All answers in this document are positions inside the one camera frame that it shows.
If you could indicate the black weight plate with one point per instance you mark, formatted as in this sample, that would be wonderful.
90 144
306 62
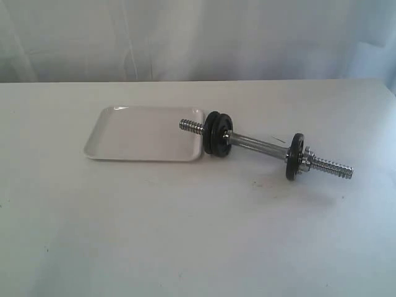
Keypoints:
206 136

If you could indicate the black plate without collar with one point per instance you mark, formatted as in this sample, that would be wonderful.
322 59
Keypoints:
219 145

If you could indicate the black plate with collar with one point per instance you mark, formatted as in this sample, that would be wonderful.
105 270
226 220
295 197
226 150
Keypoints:
294 156

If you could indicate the chrome spin collar nut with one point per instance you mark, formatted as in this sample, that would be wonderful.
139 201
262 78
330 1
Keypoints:
308 156

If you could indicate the white rectangular tray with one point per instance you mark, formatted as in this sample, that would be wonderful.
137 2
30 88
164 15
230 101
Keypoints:
144 133

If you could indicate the white backdrop curtain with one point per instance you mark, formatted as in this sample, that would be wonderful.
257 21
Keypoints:
95 41

